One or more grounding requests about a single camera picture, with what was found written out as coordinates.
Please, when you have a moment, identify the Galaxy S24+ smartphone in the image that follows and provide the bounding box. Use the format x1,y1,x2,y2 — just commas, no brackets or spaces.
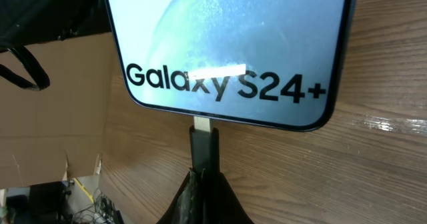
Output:
105,0,356,131

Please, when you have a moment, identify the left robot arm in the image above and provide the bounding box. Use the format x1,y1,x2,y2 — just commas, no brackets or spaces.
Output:
1,0,111,52

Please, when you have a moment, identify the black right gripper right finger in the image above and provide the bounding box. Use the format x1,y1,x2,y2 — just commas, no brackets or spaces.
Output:
201,172,254,224

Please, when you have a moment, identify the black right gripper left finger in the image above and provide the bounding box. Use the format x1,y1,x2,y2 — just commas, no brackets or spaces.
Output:
157,169,203,224

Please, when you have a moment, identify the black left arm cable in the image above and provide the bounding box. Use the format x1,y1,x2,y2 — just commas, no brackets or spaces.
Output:
0,45,51,91

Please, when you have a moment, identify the black USB charging cable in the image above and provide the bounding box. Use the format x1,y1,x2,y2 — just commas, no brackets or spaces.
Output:
189,116,221,177

